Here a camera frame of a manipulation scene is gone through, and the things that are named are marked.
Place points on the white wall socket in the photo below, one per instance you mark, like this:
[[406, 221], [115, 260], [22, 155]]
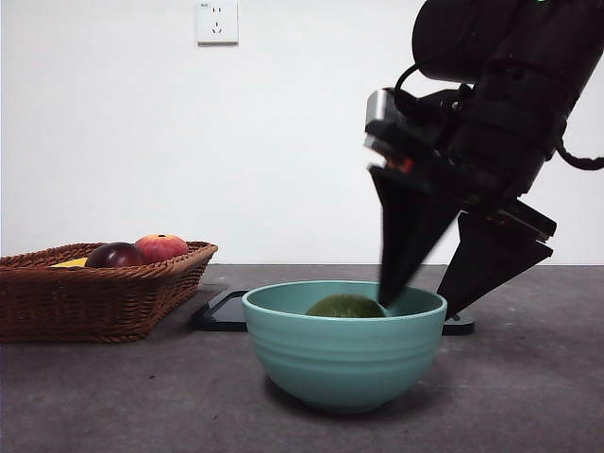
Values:
[[217, 23]]

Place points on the yellow banana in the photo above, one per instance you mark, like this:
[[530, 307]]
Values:
[[71, 263]]

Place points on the black rectangular tray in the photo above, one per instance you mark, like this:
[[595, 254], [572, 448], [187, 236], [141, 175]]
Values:
[[222, 313]]

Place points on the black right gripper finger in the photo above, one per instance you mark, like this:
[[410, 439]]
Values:
[[486, 264], [406, 236]]

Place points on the green avocado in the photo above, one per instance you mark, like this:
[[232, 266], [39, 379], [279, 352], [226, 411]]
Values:
[[344, 307]]

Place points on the teal ribbed bowl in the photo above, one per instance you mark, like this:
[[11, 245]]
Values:
[[344, 358]]

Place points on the dark red apple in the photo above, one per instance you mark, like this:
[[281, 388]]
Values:
[[115, 256]]

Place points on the brown wicker basket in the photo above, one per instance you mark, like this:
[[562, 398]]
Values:
[[94, 302]]

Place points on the red-orange apple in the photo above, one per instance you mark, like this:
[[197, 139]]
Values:
[[162, 247]]

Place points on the pale grey camera box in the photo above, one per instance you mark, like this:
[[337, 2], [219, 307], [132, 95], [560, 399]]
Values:
[[380, 106]]

